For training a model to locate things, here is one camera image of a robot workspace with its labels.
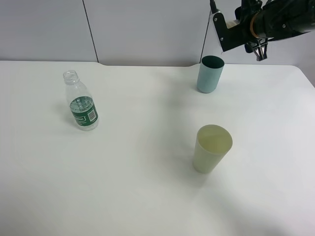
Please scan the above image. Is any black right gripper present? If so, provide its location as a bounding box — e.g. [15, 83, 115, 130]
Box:
[235, 0, 275, 61]

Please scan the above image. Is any clear green label water bottle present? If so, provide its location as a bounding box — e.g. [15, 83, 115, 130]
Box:
[63, 70, 99, 131]

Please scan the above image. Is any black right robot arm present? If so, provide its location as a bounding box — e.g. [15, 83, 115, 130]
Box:
[235, 0, 315, 61]

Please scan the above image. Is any light teal tall cup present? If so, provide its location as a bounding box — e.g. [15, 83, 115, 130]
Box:
[196, 56, 225, 93]

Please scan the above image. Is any pale green plastic cup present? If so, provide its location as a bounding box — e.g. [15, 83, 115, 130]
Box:
[192, 124, 233, 174]

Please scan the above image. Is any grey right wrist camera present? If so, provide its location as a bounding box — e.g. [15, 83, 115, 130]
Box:
[211, 12, 256, 52]

